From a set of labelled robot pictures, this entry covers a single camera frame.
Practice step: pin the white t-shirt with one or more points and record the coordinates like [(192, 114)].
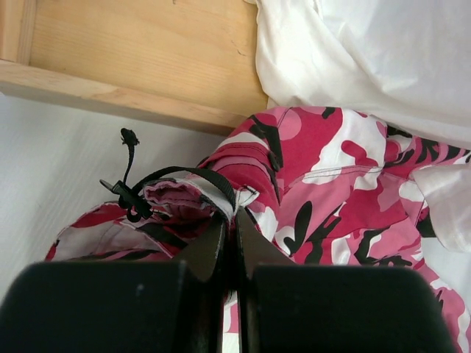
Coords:
[(405, 62)]

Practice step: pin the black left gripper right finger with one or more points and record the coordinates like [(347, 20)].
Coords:
[(285, 307)]

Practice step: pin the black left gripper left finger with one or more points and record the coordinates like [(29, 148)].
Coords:
[(121, 306)]

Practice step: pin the wooden clothes rack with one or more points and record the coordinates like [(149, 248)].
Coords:
[(188, 64)]

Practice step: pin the pink camouflage trousers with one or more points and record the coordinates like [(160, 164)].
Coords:
[(324, 185)]

